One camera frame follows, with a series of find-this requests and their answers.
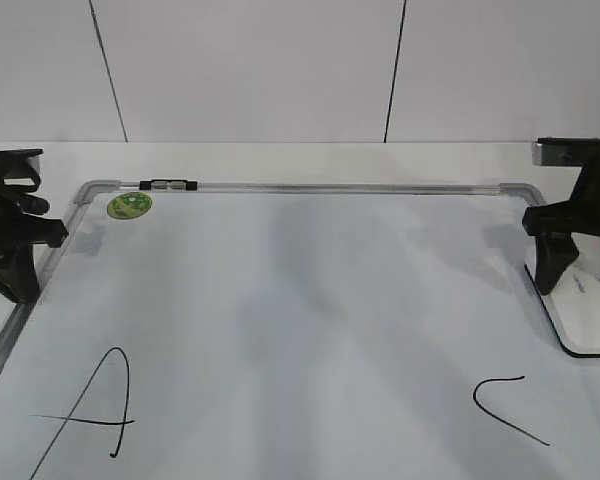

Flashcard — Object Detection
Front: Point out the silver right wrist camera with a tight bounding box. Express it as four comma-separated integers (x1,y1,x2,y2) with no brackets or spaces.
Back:
532,137,600,167

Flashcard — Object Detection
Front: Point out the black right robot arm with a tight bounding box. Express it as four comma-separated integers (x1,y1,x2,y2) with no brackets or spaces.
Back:
522,137,600,295

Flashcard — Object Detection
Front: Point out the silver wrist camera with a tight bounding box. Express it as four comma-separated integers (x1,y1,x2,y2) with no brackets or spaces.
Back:
0,149,44,179
532,137,600,167

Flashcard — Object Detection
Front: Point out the white whiteboard eraser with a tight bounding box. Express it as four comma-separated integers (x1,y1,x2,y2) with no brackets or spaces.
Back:
525,234,600,358

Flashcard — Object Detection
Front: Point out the white board with aluminium frame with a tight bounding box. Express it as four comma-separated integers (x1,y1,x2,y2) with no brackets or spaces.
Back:
0,181,600,479

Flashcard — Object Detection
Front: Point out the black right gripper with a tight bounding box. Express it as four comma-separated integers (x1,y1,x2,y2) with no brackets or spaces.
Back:
522,200,600,295

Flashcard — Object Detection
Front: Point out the black and silver frame clip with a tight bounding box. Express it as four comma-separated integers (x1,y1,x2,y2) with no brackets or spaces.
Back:
139,179,198,191

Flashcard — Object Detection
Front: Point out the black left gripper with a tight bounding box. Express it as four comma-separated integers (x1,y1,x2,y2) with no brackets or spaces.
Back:
0,169,68,304

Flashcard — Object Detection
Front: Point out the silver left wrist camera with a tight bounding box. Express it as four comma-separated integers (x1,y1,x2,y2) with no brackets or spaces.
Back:
0,149,44,179

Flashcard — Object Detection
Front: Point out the round green sticker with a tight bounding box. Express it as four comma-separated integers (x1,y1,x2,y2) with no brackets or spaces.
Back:
107,192,153,220

